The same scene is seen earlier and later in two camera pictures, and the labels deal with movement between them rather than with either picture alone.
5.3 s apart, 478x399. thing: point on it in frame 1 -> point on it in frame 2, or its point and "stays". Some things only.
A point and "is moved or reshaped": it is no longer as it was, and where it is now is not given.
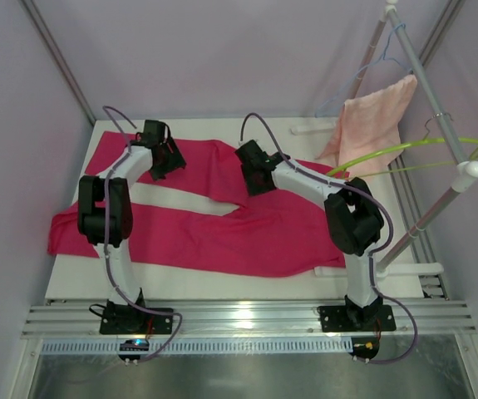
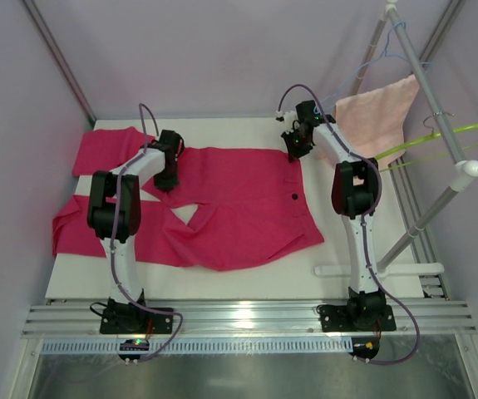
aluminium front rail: [436, 318] stays
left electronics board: [139, 344] stays
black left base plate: [120, 319] stays
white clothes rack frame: [466, 171] stays
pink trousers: [280, 232] is moved or reshaped
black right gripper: [253, 175] -> [293, 146]
